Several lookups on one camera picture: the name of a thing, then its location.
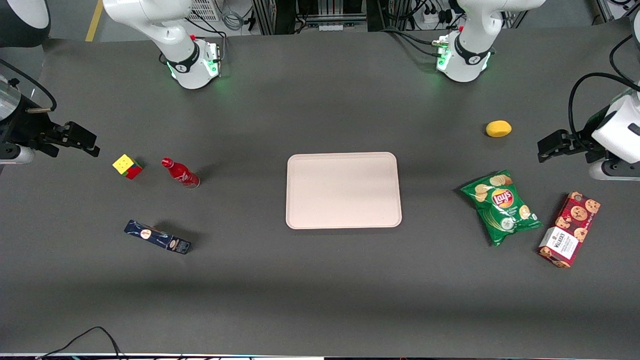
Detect pale pink plastic tray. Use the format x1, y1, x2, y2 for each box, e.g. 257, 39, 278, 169
285, 152, 403, 230

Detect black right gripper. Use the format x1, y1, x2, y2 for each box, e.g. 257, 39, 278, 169
0, 102, 101, 158

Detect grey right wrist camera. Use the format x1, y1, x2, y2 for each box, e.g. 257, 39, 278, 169
0, 145, 36, 166

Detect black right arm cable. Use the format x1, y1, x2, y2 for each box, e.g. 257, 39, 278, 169
0, 59, 57, 114

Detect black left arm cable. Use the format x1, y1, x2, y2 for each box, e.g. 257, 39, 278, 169
568, 72, 640, 146

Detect red coke bottle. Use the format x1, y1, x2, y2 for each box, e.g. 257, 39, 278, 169
161, 157, 201, 190

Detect grey coiled cable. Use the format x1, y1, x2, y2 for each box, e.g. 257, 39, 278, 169
220, 6, 247, 32

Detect black aluminium frame rack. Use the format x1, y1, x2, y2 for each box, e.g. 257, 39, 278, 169
252, 0, 382, 36

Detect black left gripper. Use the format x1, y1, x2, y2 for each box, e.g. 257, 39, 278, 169
538, 107, 608, 163

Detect red cookie box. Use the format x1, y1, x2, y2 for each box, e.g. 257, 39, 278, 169
538, 191, 601, 269

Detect white power strip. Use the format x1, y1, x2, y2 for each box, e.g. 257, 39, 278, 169
421, 6, 455, 27

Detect black left base cable bundle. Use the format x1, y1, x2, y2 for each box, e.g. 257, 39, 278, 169
380, 27, 451, 58

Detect green Lay's chips bag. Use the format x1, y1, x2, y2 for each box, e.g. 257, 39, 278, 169
460, 170, 544, 247

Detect thin black table cable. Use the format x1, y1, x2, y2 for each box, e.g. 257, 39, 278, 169
37, 326, 123, 360

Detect white mesh basket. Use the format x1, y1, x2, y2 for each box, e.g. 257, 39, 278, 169
187, 0, 222, 22

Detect colourful rubik's cube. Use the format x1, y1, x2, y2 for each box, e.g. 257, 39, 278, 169
112, 154, 144, 180

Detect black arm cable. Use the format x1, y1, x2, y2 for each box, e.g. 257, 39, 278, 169
568, 72, 640, 146
0, 59, 57, 114

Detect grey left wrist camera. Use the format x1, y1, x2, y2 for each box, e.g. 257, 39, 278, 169
589, 159, 640, 181

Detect dark blue carton box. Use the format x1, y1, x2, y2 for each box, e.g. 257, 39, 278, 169
124, 219, 192, 255

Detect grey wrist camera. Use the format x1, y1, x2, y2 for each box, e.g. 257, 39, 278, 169
589, 159, 640, 181
0, 145, 36, 166

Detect yellow lemon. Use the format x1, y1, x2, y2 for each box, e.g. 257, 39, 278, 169
485, 120, 513, 138

